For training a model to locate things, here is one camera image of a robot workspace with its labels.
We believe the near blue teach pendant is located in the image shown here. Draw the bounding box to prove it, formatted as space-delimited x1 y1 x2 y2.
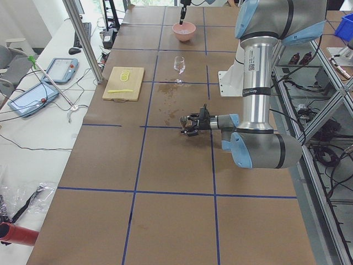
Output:
7 82 59 118

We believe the black power adapter box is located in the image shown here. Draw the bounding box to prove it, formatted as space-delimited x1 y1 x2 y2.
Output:
103 28 117 49

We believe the steel double jigger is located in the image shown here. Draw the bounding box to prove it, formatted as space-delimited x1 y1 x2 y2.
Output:
180 116 191 133

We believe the clear plastic bag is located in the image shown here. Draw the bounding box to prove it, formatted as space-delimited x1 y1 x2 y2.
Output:
1 182 57 223

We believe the black computer mouse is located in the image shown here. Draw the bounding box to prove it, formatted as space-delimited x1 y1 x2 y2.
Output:
68 47 81 55

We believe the blue teach pendant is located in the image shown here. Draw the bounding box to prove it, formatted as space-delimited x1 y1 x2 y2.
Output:
7 82 59 118
46 58 79 84

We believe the pink bowl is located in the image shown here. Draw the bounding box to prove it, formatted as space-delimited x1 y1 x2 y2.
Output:
172 22 196 42

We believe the metal rod with green tip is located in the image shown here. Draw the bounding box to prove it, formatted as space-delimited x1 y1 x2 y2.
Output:
28 56 79 111

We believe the clear wine glass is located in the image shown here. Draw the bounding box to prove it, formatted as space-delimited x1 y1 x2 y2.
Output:
174 56 185 86

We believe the black keyboard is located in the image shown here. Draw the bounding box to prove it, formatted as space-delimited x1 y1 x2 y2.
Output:
73 22 92 47

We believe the clear ice cubes pile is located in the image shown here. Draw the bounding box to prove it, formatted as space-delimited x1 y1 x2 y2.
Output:
176 28 191 35

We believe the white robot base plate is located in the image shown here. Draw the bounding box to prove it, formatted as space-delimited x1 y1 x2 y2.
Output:
218 71 243 97

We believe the red thermos bottle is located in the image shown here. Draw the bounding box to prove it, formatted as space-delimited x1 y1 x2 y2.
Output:
1 222 39 246

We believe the aluminium frame post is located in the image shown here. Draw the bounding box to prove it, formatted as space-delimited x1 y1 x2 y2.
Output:
63 0 104 84

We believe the far blue teach pendant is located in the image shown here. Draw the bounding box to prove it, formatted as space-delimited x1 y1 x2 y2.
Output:
46 58 79 84

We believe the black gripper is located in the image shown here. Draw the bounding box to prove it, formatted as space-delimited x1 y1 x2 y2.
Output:
180 104 218 136
180 0 191 6

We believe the bamboo cutting board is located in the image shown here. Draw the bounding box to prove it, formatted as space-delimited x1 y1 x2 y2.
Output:
102 67 145 101

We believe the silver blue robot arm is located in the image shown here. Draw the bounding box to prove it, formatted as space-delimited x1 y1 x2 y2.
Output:
180 1 327 168

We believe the yellow plastic knife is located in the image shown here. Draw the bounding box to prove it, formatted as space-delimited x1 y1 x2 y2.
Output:
107 89 134 93

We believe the blue storage bin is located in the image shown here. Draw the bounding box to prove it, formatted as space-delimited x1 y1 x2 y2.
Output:
334 13 353 41

